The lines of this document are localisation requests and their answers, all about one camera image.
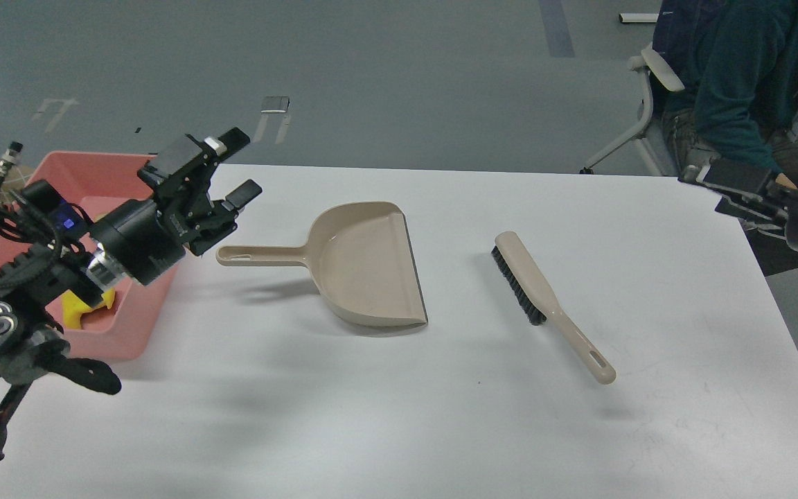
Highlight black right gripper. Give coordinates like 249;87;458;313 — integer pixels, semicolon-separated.
678;158;798;240

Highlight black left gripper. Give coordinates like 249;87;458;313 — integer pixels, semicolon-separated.
91;128;263;285

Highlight person in teal sweater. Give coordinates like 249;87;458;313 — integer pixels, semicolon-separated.
652;1;798;189

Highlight beige hand brush black bristles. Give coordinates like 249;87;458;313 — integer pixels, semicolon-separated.
490;231;617;385

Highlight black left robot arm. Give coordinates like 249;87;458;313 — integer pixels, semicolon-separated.
0;128;262;461

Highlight white office chair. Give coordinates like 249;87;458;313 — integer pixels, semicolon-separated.
579;44;684;177

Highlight pink plastic bin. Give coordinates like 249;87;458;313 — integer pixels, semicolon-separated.
30;151;177;361

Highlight beige plastic dustpan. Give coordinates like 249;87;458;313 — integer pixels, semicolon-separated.
215;201;428;328

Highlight yellow green sponge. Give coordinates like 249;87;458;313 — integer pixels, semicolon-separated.
60;288;116;329

